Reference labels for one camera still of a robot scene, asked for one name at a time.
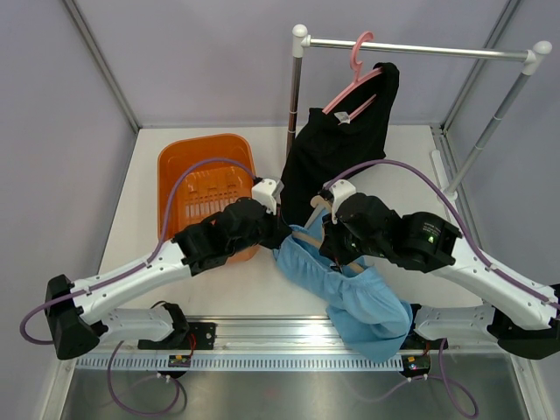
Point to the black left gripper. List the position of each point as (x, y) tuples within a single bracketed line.
[(279, 230)]

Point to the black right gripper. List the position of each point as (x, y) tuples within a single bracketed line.
[(331, 246)]

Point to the beige wooden hanger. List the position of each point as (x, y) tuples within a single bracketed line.
[(313, 233)]

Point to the light blue shorts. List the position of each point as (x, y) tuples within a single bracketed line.
[(369, 317)]

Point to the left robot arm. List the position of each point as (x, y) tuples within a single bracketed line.
[(90, 311)]

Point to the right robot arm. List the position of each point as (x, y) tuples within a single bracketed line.
[(517, 314)]

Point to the black shorts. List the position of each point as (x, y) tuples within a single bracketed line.
[(354, 132)]

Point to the pink plastic hanger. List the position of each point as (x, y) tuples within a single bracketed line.
[(357, 81)]

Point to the orange plastic laundry basket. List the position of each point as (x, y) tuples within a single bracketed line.
[(206, 190)]

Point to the metal clothes rack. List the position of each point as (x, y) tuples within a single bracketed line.
[(530, 59)]

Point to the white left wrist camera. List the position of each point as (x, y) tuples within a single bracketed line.
[(267, 192)]

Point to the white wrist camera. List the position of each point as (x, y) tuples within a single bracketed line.
[(267, 192), (340, 190)]

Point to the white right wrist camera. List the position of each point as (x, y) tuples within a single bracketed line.
[(340, 190)]

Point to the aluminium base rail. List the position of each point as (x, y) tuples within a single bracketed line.
[(262, 334)]

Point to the white slotted cable duct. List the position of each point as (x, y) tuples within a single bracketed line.
[(239, 363)]

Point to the aluminium frame post right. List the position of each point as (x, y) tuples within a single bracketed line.
[(500, 26)]

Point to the aluminium frame post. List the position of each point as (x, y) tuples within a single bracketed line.
[(500, 26), (89, 40)]

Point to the aluminium frame post left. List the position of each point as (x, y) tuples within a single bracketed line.
[(89, 40)]

